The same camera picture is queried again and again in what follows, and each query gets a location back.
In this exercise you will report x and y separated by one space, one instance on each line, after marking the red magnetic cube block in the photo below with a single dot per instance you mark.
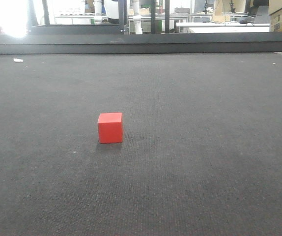
110 128

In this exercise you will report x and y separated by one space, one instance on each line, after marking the white work table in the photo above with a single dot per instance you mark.
227 27

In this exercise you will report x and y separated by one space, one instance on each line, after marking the white humanoid robot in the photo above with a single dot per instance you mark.
112 12

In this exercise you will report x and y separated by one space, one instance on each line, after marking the small white paper scrap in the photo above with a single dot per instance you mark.
17 60

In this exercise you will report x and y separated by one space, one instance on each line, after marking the black metal frame rails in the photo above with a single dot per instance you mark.
111 39

